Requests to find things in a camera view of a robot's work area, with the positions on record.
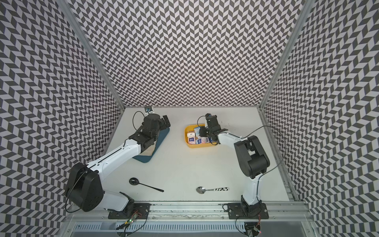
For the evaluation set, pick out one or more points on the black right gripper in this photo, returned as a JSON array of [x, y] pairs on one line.
[[202, 131]]

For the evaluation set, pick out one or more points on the yellow plastic storage box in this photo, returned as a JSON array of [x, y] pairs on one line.
[[189, 129]]

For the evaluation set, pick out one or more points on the teal plastic tray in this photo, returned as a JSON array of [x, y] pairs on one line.
[[161, 138]]

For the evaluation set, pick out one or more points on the light blue cartoon tissue pack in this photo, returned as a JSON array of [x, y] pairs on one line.
[[197, 131]]

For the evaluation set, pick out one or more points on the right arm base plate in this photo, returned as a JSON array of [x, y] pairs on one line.
[[247, 211]]

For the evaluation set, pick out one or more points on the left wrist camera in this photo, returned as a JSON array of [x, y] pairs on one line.
[[148, 110]]

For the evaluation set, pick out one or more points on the metal spoon patterned handle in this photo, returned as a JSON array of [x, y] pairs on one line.
[[202, 190]]

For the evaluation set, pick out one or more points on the black plastic spoon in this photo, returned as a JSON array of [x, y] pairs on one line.
[[134, 182]]

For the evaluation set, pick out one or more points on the beige linen cloth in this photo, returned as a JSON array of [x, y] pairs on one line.
[[149, 151]]

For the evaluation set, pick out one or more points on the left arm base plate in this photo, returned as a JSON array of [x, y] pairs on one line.
[[142, 210]]

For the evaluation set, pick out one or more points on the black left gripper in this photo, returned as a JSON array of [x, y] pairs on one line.
[[162, 122]]

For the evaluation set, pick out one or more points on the aluminium front rail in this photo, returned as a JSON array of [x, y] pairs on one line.
[[219, 211]]

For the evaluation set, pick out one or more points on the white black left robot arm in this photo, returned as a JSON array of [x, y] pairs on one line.
[[84, 187]]

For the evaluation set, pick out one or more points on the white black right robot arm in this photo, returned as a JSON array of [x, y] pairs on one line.
[[251, 156]]

